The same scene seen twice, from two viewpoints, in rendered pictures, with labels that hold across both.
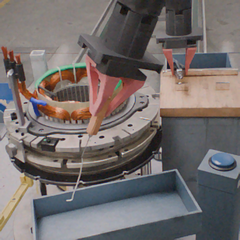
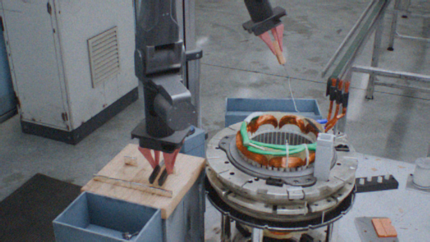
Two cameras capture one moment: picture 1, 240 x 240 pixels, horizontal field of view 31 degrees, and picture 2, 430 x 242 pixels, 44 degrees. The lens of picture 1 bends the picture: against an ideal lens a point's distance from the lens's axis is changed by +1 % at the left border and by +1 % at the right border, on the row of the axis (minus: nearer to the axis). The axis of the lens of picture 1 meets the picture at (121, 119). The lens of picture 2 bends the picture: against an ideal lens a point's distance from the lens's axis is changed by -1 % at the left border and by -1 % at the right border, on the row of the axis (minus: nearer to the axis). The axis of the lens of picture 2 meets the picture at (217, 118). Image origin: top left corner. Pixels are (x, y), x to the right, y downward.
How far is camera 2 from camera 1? 1.78 m
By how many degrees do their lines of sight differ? 121
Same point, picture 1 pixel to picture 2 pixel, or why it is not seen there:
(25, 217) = not seen: outside the picture
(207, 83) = (135, 175)
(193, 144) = not seen: hidden behind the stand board
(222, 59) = (61, 230)
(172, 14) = not seen: hidden behind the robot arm
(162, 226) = (248, 102)
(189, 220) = (232, 101)
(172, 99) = (187, 164)
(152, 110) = (221, 134)
